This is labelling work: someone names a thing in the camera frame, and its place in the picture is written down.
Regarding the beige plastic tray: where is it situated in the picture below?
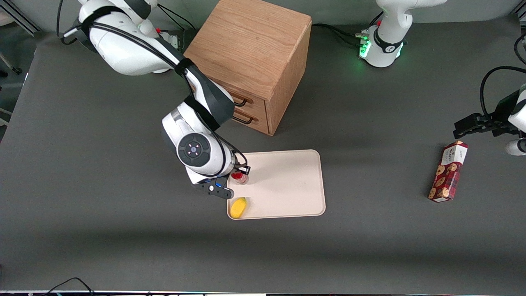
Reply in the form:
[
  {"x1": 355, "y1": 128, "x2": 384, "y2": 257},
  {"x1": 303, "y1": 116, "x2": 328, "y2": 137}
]
[{"x1": 226, "y1": 149, "x2": 326, "y2": 220}]

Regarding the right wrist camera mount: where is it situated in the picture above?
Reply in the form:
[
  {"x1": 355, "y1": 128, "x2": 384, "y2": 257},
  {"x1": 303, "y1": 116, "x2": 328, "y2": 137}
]
[{"x1": 192, "y1": 176, "x2": 235, "y2": 200}]

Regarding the black base power cable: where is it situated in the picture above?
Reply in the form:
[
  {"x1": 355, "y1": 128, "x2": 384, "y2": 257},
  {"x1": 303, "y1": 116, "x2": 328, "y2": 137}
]
[
  {"x1": 158, "y1": 4, "x2": 197, "y2": 30},
  {"x1": 311, "y1": 23, "x2": 368, "y2": 46}
]

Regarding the wooden drawer cabinet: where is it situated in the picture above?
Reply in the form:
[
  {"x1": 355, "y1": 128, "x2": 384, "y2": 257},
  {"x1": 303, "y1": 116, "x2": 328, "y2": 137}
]
[{"x1": 184, "y1": 0, "x2": 312, "y2": 136}]

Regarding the aluminium frame profile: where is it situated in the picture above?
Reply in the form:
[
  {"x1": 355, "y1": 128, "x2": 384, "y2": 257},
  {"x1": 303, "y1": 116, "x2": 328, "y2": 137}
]
[{"x1": 0, "y1": 0, "x2": 42, "y2": 37}]

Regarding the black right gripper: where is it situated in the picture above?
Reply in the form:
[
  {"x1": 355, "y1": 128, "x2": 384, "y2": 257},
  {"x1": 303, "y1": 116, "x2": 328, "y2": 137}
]
[{"x1": 226, "y1": 158, "x2": 251, "y2": 178}]

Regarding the red cookie box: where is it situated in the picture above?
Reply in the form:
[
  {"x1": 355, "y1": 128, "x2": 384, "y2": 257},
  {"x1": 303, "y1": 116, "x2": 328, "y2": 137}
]
[{"x1": 428, "y1": 141, "x2": 469, "y2": 203}]

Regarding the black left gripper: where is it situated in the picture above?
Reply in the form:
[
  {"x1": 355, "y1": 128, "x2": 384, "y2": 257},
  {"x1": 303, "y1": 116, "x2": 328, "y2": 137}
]
[{"x1": 454, "y1": 90, "x2": 519, "y2": 139}]

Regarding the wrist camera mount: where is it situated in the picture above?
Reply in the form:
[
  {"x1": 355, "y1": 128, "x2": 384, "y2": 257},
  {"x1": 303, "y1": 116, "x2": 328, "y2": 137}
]
[
  {"x1": 192, "y1": 176, "x2": 235, "y2": 200},
  {"x1": 505, "y1": 139, "x2": 526, "y2": 156}
]

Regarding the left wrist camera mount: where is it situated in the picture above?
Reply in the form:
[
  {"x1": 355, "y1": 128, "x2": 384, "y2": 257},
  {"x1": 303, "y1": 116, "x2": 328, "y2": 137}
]
[{"x1": 505, "y1": 139, "x2": 526, "y2": 156}]

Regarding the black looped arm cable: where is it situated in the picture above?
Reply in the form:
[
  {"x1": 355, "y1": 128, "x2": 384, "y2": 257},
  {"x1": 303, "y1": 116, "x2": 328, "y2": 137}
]
[{"x1": 480, "y1": 66, "x2": 526, "y2": 122}]

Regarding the thin black table-edge cable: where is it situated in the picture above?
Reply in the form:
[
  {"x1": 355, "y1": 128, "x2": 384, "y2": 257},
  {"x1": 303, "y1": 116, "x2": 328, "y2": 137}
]
[{"x1": 41, "y1": 277, "x2": 96, "y2": 296}]

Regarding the black curved cable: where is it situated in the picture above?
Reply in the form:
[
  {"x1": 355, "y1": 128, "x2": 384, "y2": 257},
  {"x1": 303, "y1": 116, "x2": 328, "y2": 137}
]
[{"x1": 514, "y1": 35, "x2": 526, "y2": 65}]

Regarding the yellow toy fruit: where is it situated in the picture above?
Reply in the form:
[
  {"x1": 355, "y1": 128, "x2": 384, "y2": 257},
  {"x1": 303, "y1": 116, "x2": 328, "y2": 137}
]
[{"x1": 229, "y1": 197, "x2": 247, "y2": 219}]

